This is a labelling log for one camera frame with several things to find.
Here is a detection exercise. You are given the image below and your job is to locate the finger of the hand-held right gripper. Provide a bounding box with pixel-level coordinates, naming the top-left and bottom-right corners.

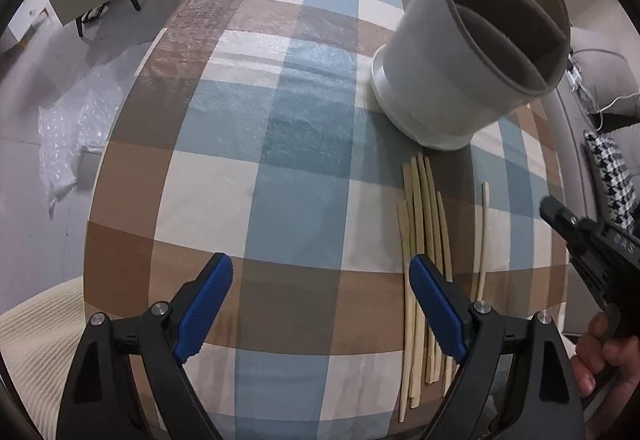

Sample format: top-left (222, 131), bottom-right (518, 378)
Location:
top-left (539, 197), bottom-right (607, 247)

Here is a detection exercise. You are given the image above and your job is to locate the single pale bamboo chopstick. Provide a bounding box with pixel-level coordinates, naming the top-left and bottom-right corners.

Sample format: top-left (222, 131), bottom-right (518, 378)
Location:
top-left (472, 181), bottom-right (492, 303)

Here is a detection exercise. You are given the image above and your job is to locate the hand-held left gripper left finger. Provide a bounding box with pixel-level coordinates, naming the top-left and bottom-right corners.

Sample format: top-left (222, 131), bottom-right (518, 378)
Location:
top-left (56, 253), bottom-right (234, 440)

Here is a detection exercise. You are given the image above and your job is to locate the pile of wooden chopsticks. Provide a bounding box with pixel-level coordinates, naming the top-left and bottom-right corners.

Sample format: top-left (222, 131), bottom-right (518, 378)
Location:
top-left (396, 154), bottom-right (456, 422)

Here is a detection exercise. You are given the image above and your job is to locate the cream ribbed seat cushion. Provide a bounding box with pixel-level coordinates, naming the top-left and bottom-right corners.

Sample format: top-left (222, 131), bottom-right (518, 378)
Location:
top-left (0, 277), bottom-right (171, 440)

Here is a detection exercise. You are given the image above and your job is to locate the grey sofa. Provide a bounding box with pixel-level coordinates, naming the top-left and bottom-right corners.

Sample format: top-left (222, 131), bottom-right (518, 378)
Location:
top-left (544, 25), bottom-right (640, 336)

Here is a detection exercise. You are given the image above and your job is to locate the person's right hand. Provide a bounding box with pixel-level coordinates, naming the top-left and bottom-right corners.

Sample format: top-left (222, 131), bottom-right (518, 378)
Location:
top-left (570, 313), bottom-right (640, 400)

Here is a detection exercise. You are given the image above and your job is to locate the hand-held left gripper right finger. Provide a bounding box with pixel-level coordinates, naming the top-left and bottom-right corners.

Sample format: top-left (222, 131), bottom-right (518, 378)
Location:
top-left (408, 254), bottom-right (586, 440)

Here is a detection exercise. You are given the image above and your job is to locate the grey divided utensil holder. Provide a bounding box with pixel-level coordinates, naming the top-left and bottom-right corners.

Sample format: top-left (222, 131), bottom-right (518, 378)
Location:
top-left (369, 0), bottom-right (572, 151)

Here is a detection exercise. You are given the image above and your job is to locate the white cable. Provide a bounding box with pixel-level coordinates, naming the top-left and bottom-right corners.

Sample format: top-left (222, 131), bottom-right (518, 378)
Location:
top-left (570, 48), bottom-right (640, 132)

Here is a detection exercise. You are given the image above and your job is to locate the black white houndstooth pillow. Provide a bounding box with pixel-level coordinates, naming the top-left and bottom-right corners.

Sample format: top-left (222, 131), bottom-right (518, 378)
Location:
top-left (584, 130), bottom-right (639, 234)

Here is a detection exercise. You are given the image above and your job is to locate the clear bubble wrap sheet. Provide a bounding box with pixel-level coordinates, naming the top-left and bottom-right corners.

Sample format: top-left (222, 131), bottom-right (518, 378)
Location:
top-left (37, 65), bottom-right (126, 217)

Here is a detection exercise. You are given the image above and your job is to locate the checked blue brown tablecloth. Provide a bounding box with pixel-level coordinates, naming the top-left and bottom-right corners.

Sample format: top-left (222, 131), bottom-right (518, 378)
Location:
top-left (84, 0), bottom-right (568, 440)

